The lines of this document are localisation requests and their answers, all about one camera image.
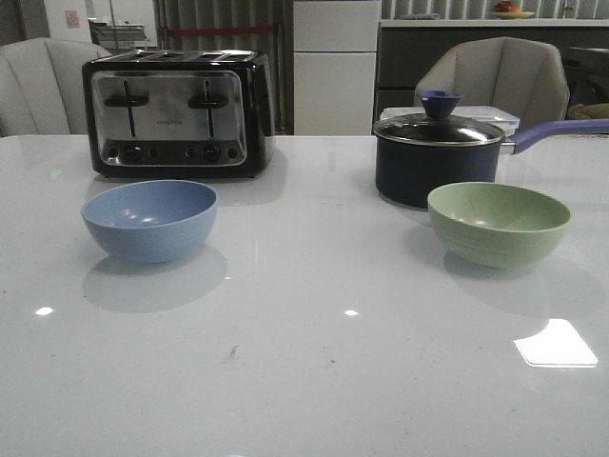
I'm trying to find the black chrome four-slot toaster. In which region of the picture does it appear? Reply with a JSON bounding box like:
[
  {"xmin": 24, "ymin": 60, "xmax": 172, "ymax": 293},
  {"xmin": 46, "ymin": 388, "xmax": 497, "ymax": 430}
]
[{"xmin": 82, "ymin": 50, "xmax": 275, "ymax": 179}]

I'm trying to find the beige chair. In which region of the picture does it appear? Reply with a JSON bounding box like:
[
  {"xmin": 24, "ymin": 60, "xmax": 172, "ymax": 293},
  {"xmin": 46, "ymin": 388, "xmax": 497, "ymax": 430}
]
[
  {"xmin": 415, "ymin": 36, "xmax": 570, "ymax": 129},
  {"xmin": 1, "ymin": 38, "xmax": 109, "ymax": 136}
]

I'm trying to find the fruit bowl on counter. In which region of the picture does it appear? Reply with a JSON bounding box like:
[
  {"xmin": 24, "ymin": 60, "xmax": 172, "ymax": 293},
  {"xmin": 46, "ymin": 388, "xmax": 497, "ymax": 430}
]
[{"xmin": 490, "ymin": 0, "xmax": 534, "ymax": 20}]

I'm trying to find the glass pot lid blue knob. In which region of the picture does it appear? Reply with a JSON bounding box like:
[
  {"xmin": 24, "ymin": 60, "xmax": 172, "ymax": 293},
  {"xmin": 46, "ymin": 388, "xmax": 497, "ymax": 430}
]
[{"xmin": 372, "ymin": 89, "xmax": 504, "ymax": 147}]

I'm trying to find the beige chair right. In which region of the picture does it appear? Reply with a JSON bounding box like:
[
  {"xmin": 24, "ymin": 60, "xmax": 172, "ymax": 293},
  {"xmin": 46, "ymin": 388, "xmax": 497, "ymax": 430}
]
[{"xmin": 415, "ymin": 36, "xmax": 570, "ymax": 129}]

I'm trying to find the white refrigerator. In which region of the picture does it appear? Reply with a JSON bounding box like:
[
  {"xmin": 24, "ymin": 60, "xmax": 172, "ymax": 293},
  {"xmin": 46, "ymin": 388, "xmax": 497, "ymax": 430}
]
[{"xmin": 293, "ymin": 1, "xmax": 381, "ymax": 136}]

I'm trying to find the blue bowl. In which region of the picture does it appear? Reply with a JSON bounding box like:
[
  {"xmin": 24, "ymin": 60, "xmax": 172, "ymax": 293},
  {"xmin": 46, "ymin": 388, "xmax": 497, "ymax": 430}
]
[{"xmin": 81, "ymin": 180, "xmax": 218, "ymax": 264}]

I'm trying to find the beige chair left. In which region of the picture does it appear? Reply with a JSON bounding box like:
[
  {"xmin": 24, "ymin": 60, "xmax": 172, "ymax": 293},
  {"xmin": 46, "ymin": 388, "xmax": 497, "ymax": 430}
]
[{"xmin": 1, "ymin": 38, "xmax": 109, "ymax": 136}]

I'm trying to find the grey kitchen counter cabinet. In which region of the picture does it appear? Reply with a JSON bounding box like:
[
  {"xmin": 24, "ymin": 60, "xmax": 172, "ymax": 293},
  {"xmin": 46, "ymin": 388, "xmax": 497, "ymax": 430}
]
[{"xmin": 374, "ymin": 18, "xmax": 608, "ymax": 116}]

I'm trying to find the dark blue saucepan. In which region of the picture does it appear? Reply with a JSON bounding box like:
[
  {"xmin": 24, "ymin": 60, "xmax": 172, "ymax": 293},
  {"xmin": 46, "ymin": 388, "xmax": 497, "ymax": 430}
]
[{"xmin": 373, "ymin": 119, "xmax": 608, "ymax": 209}]

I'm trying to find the clear plastic container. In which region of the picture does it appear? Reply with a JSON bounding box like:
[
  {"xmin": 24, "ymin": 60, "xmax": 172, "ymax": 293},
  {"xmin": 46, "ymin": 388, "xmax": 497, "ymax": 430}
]
[{"xmin": 379, "ymin": 106, "xmax": 520, "ymax": 136}]

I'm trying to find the green bowl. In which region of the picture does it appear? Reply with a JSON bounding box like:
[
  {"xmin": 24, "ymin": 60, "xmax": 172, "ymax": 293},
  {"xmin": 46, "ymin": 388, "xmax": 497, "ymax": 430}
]
[{"xmin": 427, "ymin": 182, "xmax": 571, "ymax": 268}]

